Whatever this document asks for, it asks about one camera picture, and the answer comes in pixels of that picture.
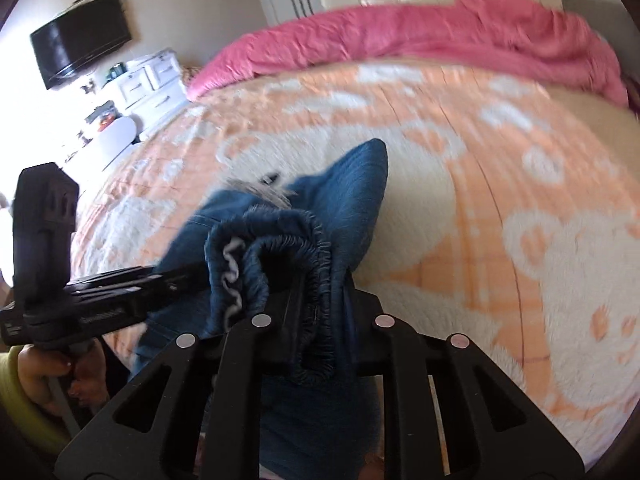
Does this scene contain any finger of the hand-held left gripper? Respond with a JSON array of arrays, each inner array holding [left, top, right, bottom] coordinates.
[[67, 265, 201, 292], [75, 287, 208, 326]]

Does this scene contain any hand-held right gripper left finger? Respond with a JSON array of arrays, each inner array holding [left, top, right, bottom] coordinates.
[[54, 285, 301, 480]]

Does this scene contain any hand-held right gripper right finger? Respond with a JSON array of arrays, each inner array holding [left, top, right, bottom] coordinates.
[[345, 277, 586, 480]]

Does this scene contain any person's left forearm yellow sleeve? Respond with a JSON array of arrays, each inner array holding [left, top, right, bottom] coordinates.
[[0, 345, 68, 458]]

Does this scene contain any person's left hand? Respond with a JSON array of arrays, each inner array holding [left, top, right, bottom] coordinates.
[[17, 342, 110, 413]]

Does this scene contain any white chair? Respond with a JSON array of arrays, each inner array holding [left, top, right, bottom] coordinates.
[[94, 117, 137, 172]]

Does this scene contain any orange bear printed blanket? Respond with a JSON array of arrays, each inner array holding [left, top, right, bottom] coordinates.
[[70, 57, 640, 463]]

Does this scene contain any white drawer dresser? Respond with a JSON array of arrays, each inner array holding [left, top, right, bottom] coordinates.
[[82, 49, 192, 142]]

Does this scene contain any beige bed sheet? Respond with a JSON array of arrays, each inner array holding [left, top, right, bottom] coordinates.
[[544, 84, 640, 128]]

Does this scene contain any pink duvet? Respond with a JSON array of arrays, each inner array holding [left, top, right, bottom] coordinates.
[[186, 0, 631, 109]]

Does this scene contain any grey padded headboard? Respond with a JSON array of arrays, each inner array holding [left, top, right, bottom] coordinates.
[[560, 0, 627, 52]]

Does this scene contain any black wall television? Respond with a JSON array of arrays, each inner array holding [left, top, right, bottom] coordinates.
[[30, 0, 134, 91]]

